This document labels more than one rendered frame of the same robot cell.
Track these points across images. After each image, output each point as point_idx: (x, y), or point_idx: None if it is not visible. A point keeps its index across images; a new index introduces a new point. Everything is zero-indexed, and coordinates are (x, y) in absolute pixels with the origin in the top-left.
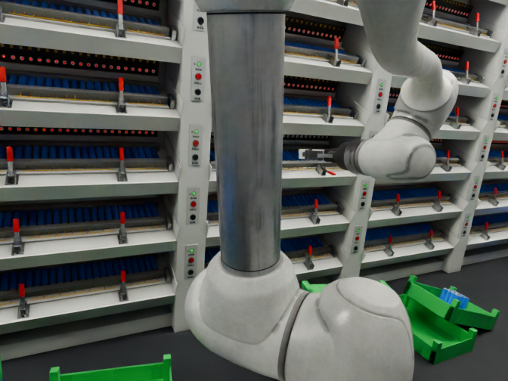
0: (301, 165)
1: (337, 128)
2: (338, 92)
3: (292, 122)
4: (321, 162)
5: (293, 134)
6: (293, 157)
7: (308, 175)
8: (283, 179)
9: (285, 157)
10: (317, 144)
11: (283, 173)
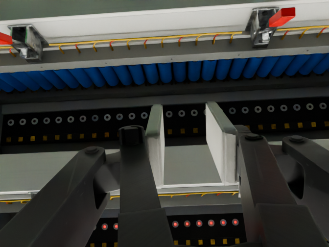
0: (97, 51)
1: (7, 181)
2: (5, 218)
3: (175, 185)
4: (28, 64)
5: (105, 121)
6: (112, 71)
7: (74, 24)
8: (176, 4)
9: (139, 69)
10: (31, 104)
11: (166, 25)
